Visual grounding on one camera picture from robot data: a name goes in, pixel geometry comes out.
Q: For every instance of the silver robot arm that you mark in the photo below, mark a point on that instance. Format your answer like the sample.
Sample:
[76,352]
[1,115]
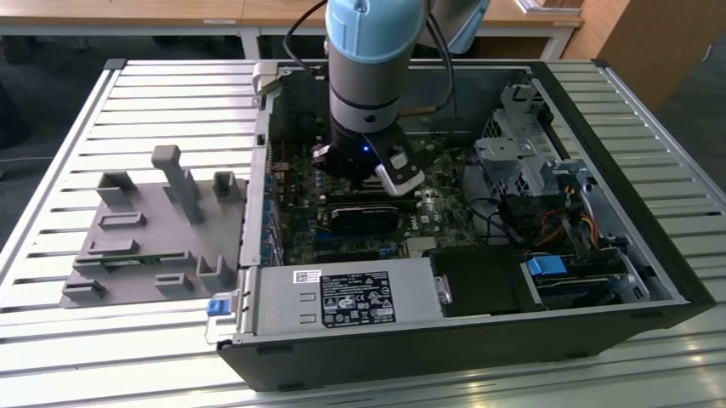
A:
[364,85]

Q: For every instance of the black RAM slot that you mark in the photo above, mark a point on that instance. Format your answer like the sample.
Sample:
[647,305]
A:
[352,196]
[352,202]

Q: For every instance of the black expansion slot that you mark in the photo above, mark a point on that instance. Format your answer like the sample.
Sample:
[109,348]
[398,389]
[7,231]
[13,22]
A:
[346,257]

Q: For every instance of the silver coin battery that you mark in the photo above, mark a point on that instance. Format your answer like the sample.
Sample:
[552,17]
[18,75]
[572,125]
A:
[435,146]

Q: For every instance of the black graphics card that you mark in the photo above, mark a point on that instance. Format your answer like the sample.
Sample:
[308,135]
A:
[364,221]

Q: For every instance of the green motherboard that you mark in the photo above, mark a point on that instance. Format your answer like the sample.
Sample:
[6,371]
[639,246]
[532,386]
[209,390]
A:
[443,200]

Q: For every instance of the silver chipset heatsink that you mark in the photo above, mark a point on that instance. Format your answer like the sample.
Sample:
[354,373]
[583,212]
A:
[422,247]

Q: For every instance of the grey case latch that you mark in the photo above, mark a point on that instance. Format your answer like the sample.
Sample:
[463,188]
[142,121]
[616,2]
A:
[262,78]

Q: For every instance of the metal drive cage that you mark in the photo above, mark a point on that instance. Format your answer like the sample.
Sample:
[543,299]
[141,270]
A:
[505,157]

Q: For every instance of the black plastic shroud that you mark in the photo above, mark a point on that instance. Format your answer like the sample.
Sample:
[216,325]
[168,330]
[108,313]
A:
[483,280]

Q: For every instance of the silver power supply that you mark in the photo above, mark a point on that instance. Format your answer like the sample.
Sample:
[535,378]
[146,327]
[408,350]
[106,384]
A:
[284,306]

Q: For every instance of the grey parts rack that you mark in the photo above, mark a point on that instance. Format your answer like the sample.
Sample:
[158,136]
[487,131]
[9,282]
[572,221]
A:
[160,234]

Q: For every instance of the green RAM stick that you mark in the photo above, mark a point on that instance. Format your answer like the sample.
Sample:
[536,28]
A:
[165,257]

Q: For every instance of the hard disk in blue carrier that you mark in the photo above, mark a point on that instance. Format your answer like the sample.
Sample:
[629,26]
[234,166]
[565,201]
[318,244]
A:
[545,268]

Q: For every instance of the blue case latch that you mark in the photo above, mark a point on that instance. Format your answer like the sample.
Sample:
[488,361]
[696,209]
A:
[218,307]

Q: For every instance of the black PC case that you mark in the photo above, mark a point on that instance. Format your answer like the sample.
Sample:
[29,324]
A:
[397,361]

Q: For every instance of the wooden cabinet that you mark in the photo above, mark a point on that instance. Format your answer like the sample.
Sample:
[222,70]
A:
[653,42]

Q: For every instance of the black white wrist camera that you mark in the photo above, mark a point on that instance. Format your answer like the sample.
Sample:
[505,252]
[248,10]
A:
[404,170]

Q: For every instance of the wooden desk white frame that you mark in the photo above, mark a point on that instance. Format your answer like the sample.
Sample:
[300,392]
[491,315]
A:
[268,8]
[114,8]

